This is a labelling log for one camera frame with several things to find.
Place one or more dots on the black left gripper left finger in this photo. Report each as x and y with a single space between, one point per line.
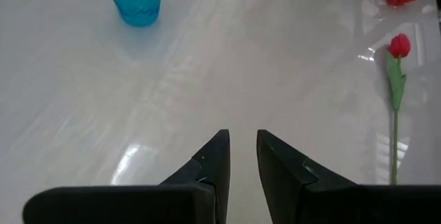
172 203

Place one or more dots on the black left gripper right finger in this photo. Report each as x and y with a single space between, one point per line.
327 203

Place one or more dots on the red artificial tulip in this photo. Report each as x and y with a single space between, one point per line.
399 46

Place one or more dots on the squat blue glass vase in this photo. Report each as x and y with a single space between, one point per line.
138 3

